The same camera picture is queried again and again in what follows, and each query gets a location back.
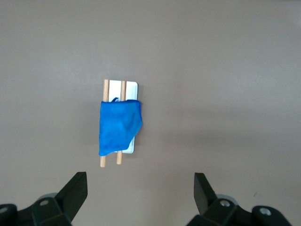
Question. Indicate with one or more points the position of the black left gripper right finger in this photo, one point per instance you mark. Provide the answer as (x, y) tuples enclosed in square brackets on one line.
[(207, 200)]

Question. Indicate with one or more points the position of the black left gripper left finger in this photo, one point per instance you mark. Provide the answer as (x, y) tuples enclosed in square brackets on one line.
[(70, 195)]

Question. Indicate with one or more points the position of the blue towel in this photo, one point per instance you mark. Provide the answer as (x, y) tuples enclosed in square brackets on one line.
[(117, 127)]

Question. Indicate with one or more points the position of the white towel rack wooden bars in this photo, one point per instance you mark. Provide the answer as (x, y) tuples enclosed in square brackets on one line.
[(131, 90)]

